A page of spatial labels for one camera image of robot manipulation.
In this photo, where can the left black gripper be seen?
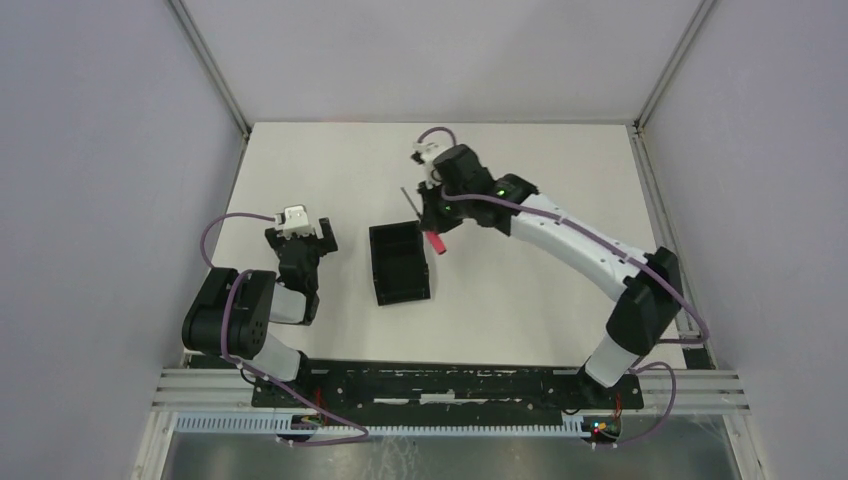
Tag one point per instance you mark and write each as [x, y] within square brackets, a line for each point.
[301, 242]

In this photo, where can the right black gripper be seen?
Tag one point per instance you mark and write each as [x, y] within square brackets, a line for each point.
[429, 211]

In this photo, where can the red handled screwdriver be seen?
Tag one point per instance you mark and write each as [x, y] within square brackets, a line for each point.
[432, 238]

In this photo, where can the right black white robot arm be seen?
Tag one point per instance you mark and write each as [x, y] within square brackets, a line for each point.
[645, 287]

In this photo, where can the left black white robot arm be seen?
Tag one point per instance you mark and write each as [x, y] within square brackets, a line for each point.
[231, 314]

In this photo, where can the black plastic bin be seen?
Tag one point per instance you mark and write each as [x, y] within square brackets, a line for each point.
[400, 271]

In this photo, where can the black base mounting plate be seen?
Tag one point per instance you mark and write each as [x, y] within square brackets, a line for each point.
[374, 393]

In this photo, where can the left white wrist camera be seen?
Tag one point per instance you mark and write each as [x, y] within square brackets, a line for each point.
[295, 221]

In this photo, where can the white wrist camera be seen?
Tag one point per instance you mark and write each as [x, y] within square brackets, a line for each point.
[295, 221]
[424, 155]

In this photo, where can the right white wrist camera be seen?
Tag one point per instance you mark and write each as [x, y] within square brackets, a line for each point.
[424, 155]

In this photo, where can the aluminium front rail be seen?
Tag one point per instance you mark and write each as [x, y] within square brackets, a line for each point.
[697, 392]

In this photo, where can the white slotted cable duct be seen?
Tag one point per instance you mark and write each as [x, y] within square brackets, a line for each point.
[273, 423]

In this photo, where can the left aluminium corner post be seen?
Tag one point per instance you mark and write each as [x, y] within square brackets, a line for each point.
[210, 66]

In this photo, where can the aluminium corner post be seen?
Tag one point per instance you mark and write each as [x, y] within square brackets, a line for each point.
[676, 58]
[210, 66]

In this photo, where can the right aluminium side rail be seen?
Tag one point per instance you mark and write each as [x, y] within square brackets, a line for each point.
[695, 356]

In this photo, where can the right aluminium corner post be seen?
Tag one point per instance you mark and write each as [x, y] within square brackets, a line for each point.
[676, 58]

